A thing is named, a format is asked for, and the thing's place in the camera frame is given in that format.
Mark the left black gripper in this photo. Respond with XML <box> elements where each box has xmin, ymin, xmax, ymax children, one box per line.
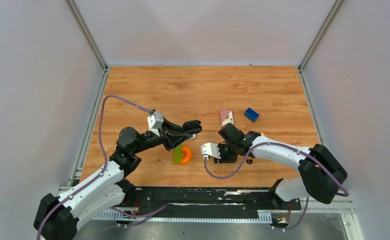
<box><xmin>133</xmin><ymin>116</ymin><xmax>193</xmax><ymax>154</ymax></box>

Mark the black earbud case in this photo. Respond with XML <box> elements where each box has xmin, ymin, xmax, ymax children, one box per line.
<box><xmin>182</xmin><ymin>120</ymin><xmax>202</xmax><ymax>134</ymax></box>

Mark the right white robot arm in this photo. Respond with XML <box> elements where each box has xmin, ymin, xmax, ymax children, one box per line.
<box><xmin>201</xmin><ymin>123</ymin><xmax>349</xmax><ymax>209</ymax></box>

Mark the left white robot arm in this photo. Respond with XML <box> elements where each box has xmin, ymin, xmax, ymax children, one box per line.
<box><xmin>33</xmin><ymin>120</ymin><xmax>202</xmax><ymax>240</ymax></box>

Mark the green toy brick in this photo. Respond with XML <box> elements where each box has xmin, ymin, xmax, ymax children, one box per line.
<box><xmin>173</xmin><ymin>145</ymin><xmax>183</xmax><ymax>165</ymax></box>

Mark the playing card box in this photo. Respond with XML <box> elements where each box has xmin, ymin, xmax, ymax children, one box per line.
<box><xmin>219</xmin><ymin>109</ymin><xmax>234</xmax><ymax>127</ymax></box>

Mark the blue toy brick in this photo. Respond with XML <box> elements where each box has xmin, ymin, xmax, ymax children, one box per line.
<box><xmin>244</xmin><ymin>107</ymin><xmax>259</xmax><ymax>122</ymax></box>

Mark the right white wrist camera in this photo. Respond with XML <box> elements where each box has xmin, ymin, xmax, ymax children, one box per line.
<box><xmin>200</xmin><ymin>142</ymin><xmax>221</xmax><ymax>159</ymax></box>

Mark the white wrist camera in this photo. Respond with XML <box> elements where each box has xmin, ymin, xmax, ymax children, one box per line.
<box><xmin>147</xmin><ymin>111</ymin><xmax>164</xmax><ymax>136</ymax></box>
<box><xmin>200</xmin><ymin>142</ymin><xmax>221</xmax><ymax>159</ymax></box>

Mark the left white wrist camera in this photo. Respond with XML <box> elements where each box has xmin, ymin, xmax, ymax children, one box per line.
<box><xmin>147</xmin><ymin>111</ymin><xmax>164</xmax><ymax>136</ymax></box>

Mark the orange half ring block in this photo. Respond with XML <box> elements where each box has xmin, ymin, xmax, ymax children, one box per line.
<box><xmin>181</xmin><ymin>145</ymin><xmax>193</xmax><ymax>165</ymax></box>

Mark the slotted cable duct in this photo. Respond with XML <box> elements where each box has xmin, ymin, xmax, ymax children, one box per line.
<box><xmin>93</xmin><ymin>209</ymin><xmax>272</xmax><ymax>224</ymax></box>

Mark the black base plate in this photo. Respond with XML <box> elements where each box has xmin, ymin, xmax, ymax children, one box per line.
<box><xmin>117</xmin><ymin>186</ymin><xmax>301</xmax><ymax>217</ymax></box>

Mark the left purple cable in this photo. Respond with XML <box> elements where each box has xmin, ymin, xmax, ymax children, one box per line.
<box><xmin>36</xmin><ymin>94</ymin><xmax>154</xmax><ymax>240</ymax></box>

